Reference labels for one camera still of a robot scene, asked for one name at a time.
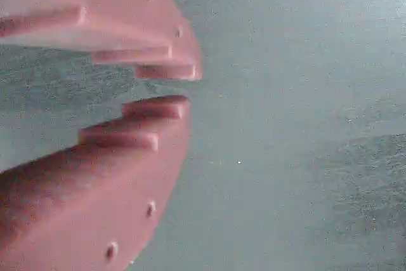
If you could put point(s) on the reddish-brown gripper right finger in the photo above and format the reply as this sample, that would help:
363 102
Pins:
127 14

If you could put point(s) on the reddish-brown gripper left finger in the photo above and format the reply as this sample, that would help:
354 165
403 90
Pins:
95 195

